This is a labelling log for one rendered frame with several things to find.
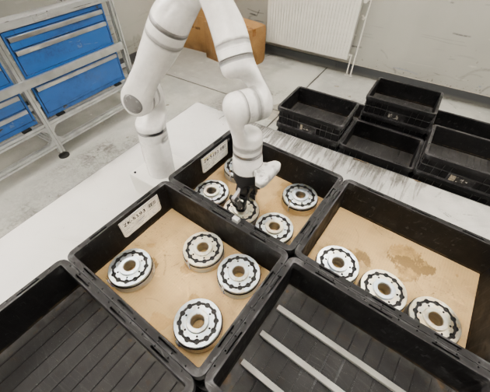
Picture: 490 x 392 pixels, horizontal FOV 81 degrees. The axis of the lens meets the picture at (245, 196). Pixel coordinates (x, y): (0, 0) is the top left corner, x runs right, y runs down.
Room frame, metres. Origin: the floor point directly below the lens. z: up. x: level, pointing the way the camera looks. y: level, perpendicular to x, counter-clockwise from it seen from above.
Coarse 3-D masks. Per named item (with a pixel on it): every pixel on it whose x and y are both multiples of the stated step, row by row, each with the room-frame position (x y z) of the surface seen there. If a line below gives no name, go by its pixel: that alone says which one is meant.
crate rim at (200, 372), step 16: (128, 208) 0.46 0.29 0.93; (208, 208) 0.46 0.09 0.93; (112, 224) 0.41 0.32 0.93; (240, 224) 0.41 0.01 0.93; (256, 240) 0.37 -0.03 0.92; (144, 320) 0.19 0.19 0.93; (240, 320) 0.19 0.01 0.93; (160, 336) 0.16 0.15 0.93; (224, 336) 0.16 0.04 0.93; (176, 352) 0.14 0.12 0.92; (192, 368) 0.11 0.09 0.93; (208, 368) 0.11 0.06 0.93
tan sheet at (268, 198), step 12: (204, 180) 0.66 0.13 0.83; (228, 180) 0.66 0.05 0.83; (276, 180) 0.66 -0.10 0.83; (264, 192) 0.61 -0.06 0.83; (276, 192) 0.61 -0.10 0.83; (264, 204) 0.56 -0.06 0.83; (276, 204) 0.56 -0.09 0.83; (288, 216) 0.51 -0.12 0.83; (300, 216) 0.51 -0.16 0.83; (300, 228) 0.47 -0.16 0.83
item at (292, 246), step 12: (228, 132) 0.78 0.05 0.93; (216, 144) 0.72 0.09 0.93; (264, 144) 0.72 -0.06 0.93; (288, 156) 0.66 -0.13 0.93; (180, 168) 0.61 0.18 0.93; (324, 168) 0.61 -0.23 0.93; (192, 192) 0.51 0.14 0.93; (216, 204) 0.47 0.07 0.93; (324, 204) 0.47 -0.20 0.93; (312, 216) 0.43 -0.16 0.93; (252, 228) 0.40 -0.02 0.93; (276, 240) 0.36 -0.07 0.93; (300, 240) 0.36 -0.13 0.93; (288, 252) 0.34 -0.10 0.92
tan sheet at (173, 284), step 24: (168, 216) 0.51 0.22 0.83; (144, 240) 0.43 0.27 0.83; (168, 240) 0.43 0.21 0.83; (168, 264) 0.36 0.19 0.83; (144, 288) 0.30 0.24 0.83; (168, 288) 0.30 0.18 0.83; (192, 288) 0.30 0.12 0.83; (216, 288) 0.30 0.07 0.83; (144, 312) 0.24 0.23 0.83; (168, 312) 0.24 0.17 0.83; (168, 336) 0.19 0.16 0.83; (192, 360) 0.14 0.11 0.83
